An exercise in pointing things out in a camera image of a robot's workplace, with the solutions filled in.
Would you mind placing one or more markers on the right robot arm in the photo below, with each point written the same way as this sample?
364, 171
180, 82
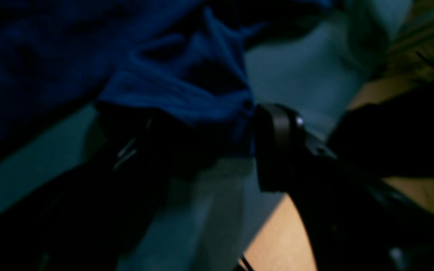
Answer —
393, 138

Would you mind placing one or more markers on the dark blue t-shirt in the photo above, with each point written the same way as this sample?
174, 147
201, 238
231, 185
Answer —
184, 57

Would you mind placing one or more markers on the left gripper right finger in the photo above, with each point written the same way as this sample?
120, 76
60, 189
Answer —
353, 220

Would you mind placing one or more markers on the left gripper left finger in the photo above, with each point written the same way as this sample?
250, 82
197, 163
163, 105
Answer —
80, 202

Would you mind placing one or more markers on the light blue table cloth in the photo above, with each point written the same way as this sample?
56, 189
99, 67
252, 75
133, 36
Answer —
213, 206

